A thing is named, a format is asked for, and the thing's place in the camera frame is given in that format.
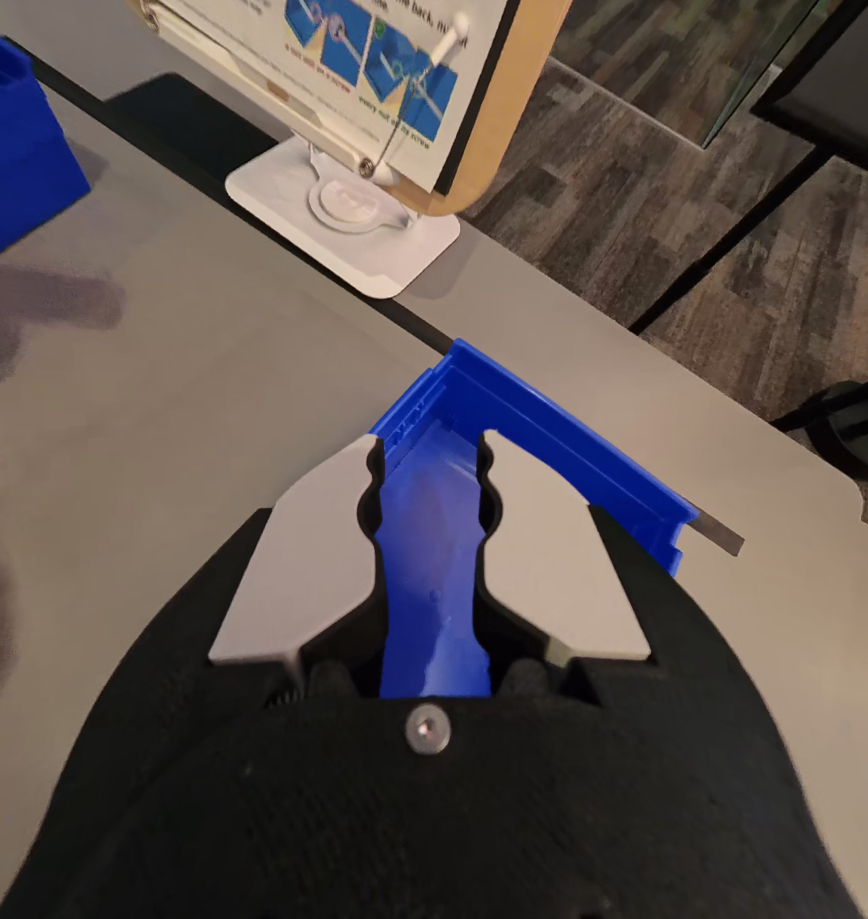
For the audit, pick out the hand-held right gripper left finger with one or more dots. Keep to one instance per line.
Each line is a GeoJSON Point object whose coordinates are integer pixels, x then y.
{"type": "Point", "coordinates": [301, 567]}

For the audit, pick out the blue divided plastic bin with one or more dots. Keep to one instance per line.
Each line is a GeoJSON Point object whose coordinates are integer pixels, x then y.
{"type": "Point", "coordinates": [17, 158]}

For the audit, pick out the glass partition panel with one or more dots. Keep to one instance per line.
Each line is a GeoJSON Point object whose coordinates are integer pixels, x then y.
{"type": "Point", "coordinates": [656, 57]}

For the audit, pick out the black round stand base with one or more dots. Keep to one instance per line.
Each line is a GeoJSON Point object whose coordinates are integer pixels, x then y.
{"type": "Point", "coordinates": [857, 431]}

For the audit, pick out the printed instruction sheet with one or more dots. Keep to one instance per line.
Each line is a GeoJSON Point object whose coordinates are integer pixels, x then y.
{"type": "Point", "coordinates": [347, 43]}

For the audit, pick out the black easel stand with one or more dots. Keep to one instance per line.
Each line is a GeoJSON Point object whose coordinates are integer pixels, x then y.
{"type": "Point", "coordinates": [836, 72]}

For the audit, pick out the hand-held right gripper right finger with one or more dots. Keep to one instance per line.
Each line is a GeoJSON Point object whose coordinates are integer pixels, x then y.
{"type": "Point", "coordinates": [559, 567]}

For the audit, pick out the white document stand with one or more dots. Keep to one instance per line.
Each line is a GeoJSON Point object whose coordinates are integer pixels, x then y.
{"type": "Point", "coordinates": [376, 251]}

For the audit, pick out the instruction board on stand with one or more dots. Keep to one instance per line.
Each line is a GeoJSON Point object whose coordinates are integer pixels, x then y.
{"type": "Point", "coordinates": [505, 129]}

